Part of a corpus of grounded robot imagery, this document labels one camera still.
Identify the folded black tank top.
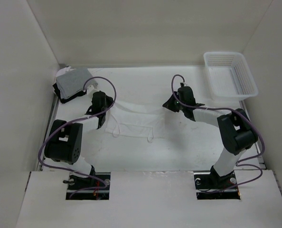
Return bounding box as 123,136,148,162
52,83,88,104

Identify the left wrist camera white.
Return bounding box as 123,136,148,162
84,80,98,97

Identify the folded grey tank top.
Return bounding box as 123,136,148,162
56,68,92,99

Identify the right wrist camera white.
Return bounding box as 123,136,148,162
180,82,189,87

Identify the white plastic mesh basket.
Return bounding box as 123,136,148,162
203,51,259,102

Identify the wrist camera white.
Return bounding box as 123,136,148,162
180,82,189,87
84,80,98,97

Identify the folded white tank top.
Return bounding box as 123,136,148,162
55,66,75,78

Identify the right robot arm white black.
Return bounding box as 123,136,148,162
162,85,258,188

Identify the white tank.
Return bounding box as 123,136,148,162
105,101,165,143
55,66,75,78

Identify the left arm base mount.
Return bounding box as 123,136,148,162
63,171,111,200

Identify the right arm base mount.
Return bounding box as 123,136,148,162
194,172,240,200

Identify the metal table edge rail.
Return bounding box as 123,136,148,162
35,64,64,171

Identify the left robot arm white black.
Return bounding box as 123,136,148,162
38,91,115,190

